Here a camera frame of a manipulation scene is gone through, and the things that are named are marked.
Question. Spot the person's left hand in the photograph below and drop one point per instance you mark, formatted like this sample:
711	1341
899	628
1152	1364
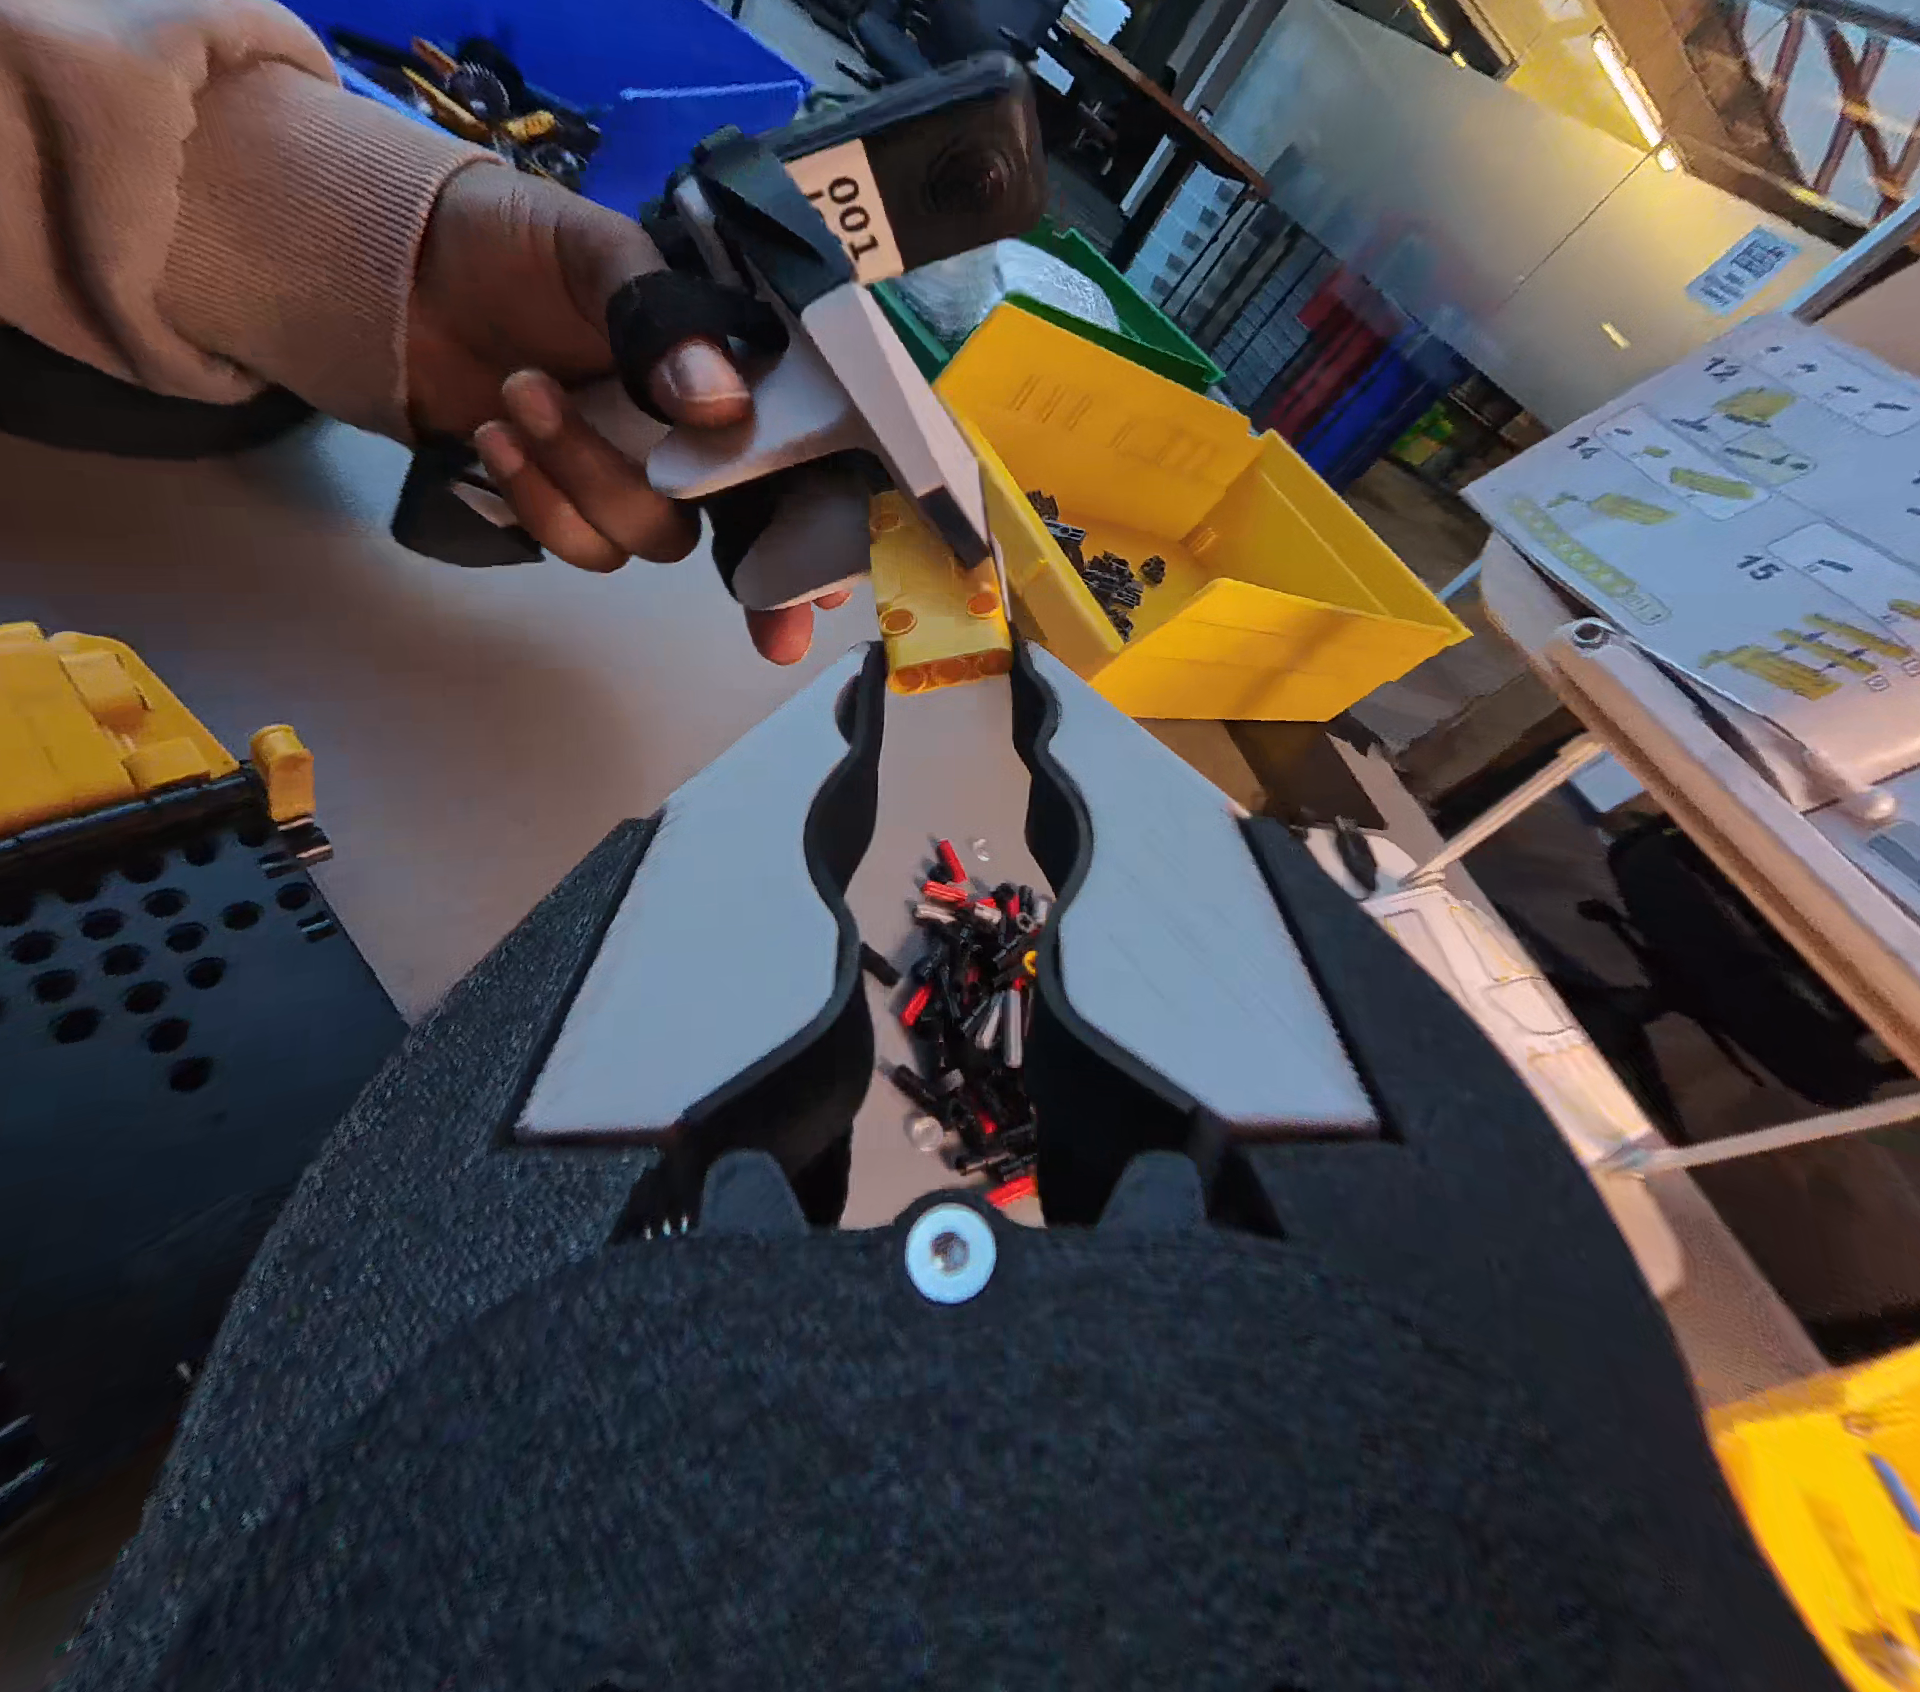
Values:
510	313

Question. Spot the wall notice sheet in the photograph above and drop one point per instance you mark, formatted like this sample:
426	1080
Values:
1742	271

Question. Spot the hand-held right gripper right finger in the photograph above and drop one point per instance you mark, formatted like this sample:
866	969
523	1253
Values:
1200	973

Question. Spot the pile of small building pins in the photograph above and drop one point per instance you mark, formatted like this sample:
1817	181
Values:
968	973

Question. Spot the grey desk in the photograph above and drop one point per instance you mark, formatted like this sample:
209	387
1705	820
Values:
525	703

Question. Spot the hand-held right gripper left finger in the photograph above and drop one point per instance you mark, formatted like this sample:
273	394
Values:
675	973

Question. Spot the yellow holed building brick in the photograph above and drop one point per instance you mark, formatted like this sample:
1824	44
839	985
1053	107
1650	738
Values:
939	613

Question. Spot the stack of storage drawers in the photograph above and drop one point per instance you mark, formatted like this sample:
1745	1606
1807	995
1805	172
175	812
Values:
1290	342

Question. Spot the green storage bin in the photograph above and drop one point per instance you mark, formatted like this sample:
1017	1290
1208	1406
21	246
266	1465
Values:
1154	334

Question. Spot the heap of gears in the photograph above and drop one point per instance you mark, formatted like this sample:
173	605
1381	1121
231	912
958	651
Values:
480	95

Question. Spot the person's left forearm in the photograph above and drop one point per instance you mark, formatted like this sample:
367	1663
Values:
180	162

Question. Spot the yellow storage bin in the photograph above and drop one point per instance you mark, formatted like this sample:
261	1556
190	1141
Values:
1274	627
1831	1543

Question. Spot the heap of small black pieces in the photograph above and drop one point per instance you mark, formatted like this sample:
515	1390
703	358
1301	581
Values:
1118	575

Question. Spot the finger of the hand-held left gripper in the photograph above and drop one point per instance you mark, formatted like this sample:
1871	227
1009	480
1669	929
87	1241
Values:
901	403

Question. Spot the white booklet stand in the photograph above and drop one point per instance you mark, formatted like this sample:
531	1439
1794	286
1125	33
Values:
1694	777

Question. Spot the clear plastic bag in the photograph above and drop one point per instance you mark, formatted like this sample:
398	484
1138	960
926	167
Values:
1034	282

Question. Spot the instruction booklet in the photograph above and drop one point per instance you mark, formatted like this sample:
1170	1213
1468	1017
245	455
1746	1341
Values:
1725	493

